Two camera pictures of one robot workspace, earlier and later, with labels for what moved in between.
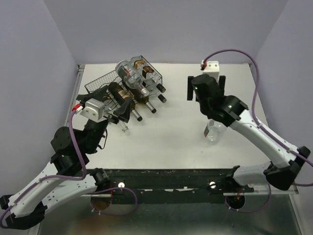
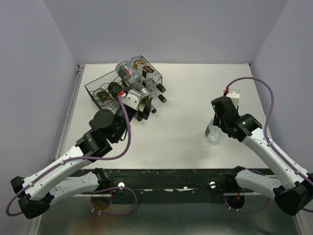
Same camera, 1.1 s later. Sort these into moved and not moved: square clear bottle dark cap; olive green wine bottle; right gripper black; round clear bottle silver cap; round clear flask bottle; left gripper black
Moved: left gripper black; right gripper black; olive green wine bottle
Not moved: round clear bottle silver cap; round clear flask bottle; square clear bottle dark cap
